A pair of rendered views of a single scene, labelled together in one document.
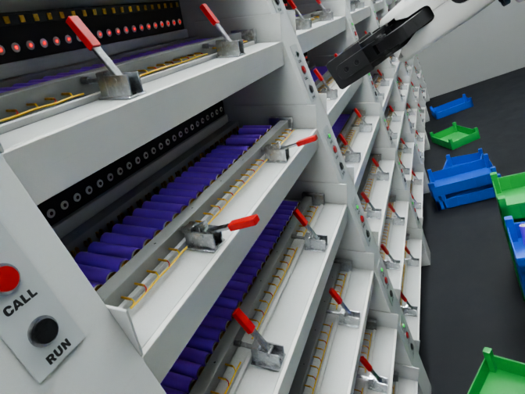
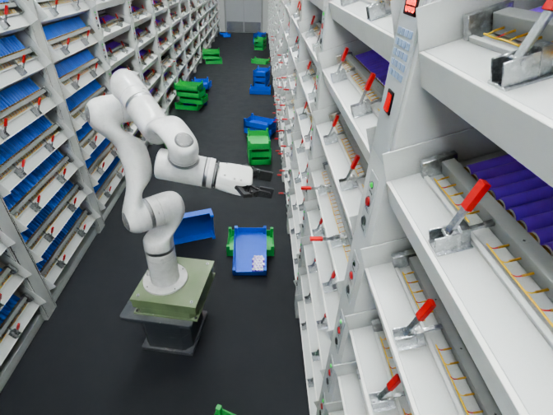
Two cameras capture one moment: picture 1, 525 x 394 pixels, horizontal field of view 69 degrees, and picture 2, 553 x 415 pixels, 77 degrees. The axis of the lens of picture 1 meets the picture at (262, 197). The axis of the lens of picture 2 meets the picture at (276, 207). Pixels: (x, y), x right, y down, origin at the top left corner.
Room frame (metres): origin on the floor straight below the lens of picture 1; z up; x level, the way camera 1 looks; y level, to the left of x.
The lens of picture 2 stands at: (1.16, -0.62, 1.53)
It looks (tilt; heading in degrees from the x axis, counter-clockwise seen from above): 35 degrees down; 145
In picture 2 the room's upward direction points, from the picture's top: 2 degrees clockwise
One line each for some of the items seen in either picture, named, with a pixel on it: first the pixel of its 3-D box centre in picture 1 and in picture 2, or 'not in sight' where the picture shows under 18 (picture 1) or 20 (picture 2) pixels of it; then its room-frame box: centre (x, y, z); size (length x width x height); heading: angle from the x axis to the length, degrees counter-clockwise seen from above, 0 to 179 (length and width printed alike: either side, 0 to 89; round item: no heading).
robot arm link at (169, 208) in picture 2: not in sight; (162, 221); (0.01, -0.37, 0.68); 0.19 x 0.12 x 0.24; 97
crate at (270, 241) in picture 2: not in sight; (250, 240); (-0.35, 0.23, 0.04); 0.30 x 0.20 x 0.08; 59
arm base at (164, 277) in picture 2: not in sight; (162, 263); (0.02, -0.41, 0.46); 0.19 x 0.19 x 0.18
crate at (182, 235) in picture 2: not in sight; (190, 228); (-0.60, -0.08, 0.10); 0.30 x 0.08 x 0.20; 78
